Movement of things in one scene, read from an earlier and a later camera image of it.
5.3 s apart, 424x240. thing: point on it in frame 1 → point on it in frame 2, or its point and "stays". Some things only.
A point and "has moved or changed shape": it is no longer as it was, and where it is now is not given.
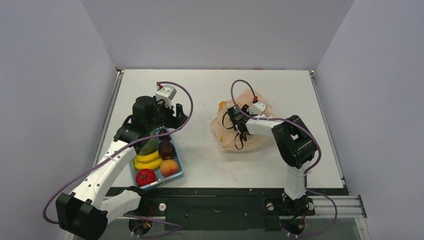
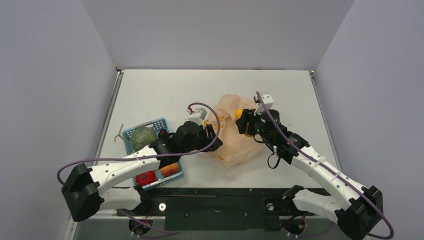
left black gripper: [174, 122] → [208, 134]
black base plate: [227, 209] stays
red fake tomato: [145, 177] stays
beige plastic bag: [222, 127] has moved or changed shape
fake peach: [169, 167] stays
